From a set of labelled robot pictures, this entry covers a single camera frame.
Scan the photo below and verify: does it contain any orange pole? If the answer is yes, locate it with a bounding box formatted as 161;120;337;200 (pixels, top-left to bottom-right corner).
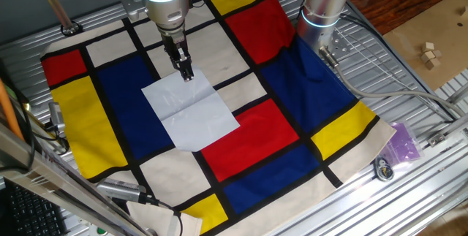
0;78;25;142

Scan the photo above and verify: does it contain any brown cardboard board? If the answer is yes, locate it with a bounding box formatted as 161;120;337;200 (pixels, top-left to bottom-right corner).
382;0;468;91

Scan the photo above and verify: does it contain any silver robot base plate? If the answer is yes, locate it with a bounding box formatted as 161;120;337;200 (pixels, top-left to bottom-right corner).
317;31;350;61

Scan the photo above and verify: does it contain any black base cable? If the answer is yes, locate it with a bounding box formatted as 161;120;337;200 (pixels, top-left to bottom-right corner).
341;13;460;122

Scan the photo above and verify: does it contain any aluminium frame bar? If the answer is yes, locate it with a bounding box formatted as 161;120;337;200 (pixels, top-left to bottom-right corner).
0;122;158;236

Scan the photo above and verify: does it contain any thin white cable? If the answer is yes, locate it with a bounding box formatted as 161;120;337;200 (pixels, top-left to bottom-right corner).
334;27;453;122

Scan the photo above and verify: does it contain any purple plastic bag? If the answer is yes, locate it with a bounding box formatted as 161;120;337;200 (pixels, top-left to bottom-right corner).
380;121;425;166

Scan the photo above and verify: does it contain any green button box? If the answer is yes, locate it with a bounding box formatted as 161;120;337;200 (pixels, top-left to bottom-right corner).
89;224;110;236

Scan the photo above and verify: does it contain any black side cable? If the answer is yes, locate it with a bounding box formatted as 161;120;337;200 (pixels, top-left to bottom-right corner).
0;91;37;173

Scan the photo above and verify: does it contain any colour block tablecloth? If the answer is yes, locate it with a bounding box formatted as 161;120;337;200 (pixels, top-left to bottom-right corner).
39;0;398;236

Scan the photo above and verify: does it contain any white paper sheet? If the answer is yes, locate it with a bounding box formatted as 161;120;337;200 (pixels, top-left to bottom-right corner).
140;66;241;153

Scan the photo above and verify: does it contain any thick grey cable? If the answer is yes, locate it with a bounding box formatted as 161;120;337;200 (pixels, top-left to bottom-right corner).
320;45;468;118

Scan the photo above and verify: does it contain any small grey camera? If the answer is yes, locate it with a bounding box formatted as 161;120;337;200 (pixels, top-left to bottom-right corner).
47;101;67;134

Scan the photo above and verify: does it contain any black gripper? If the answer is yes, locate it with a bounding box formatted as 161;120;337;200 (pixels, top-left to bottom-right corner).
157;22;195;83

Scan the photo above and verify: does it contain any small metal bracket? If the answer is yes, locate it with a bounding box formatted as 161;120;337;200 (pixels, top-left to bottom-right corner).
427;132;448;148

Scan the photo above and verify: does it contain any silver camera with cable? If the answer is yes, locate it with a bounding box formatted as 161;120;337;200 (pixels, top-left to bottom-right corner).
95;178;184;236

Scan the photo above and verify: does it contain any black keyboard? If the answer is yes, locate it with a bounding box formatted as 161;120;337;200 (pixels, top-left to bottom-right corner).
5;180;69;236

